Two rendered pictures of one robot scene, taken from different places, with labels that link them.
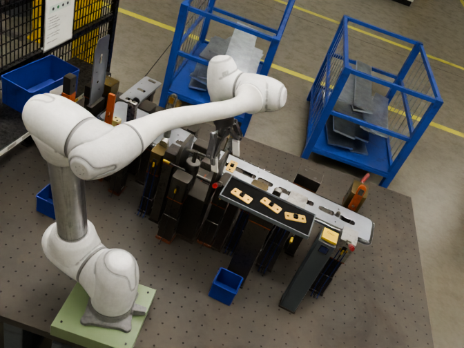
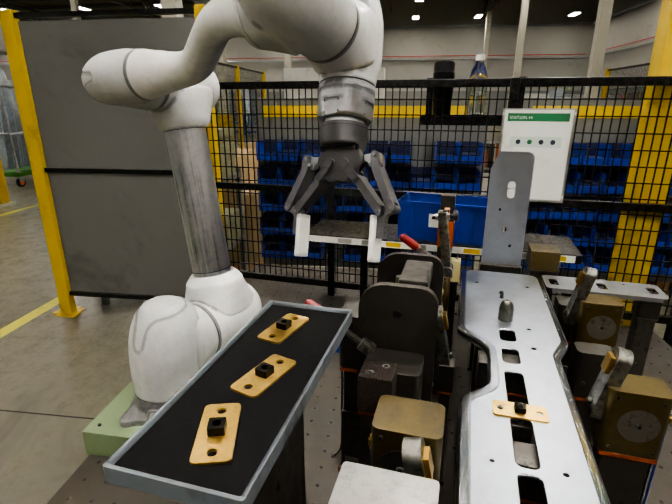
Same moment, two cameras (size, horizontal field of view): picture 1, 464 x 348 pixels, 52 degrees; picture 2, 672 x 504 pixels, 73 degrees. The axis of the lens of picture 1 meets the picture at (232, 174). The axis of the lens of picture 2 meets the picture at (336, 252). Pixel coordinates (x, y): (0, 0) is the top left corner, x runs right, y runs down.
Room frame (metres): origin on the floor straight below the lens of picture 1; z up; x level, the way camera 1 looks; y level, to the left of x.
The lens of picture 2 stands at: (1.57, -0.63, 1.47)
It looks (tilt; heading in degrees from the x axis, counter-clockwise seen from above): 18 degrees down; 99
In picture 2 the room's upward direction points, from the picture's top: straight up
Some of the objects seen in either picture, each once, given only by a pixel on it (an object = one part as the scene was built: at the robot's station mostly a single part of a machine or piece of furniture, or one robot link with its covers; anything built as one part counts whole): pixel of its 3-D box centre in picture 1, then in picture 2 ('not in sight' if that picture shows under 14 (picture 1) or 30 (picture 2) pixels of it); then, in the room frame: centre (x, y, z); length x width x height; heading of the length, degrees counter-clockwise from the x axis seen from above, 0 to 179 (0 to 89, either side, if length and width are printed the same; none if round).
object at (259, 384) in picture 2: (271, 204); (264, 371); (1.42, -0.18, 1.17); 0.08 x 0.04 x 0.01; 69
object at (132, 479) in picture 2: (268, 206); (261, 373); (1.41, -0.17, 1.16); 0.37 x 0.14 x 0.02; 83
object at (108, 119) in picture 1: (105, 140); not in sight; (1.69, 0.59, 0.95); 0.03 x 0.01 x 0.50; 83
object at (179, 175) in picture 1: (172, 210); (349, 390); (1.48, 0.19, 0.89); 0.09 x 0.08 x 0.38; 173
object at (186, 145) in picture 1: (192, 190); (399, 384); (1.58, 0.14, 0.94); 0.18 x 0.13 x 0.49; 83
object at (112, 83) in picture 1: (104, 110); (536, 302); (1.99, 0.73, 0.88); 0.08 x 0.08 x 0.36; 83
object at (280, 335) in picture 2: (242, 195); (284, 325); (1.41, -0.06, 1.17); 0.08 x 0.04 x 0.01; 72
